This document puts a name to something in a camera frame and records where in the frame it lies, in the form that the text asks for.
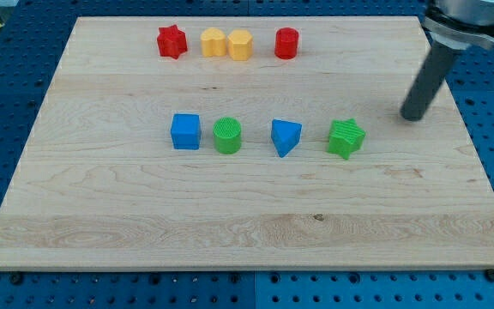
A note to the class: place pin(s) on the green star block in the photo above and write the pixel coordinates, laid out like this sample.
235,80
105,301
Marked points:
345,137

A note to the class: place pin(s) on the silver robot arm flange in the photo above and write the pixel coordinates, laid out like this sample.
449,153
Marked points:
459,24

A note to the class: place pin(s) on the yellow heart block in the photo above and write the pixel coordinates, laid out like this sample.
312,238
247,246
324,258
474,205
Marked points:
213,42

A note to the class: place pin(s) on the yellow hexagon block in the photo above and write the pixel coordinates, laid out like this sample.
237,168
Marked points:
240,45

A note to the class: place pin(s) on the blue triangle block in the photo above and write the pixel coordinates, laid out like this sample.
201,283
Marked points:
285,135

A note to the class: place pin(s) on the green cylinder block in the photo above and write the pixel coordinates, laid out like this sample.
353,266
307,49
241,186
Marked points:
227,135

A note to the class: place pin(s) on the red cylinder block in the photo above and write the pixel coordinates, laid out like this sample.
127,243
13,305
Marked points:
286,43

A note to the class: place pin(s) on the red star block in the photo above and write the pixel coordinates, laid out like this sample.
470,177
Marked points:
171,42

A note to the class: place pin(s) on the wooden board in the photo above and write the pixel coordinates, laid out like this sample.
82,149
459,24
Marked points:
100,187

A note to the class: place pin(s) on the blue cube block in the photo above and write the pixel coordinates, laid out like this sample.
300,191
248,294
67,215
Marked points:
186,131

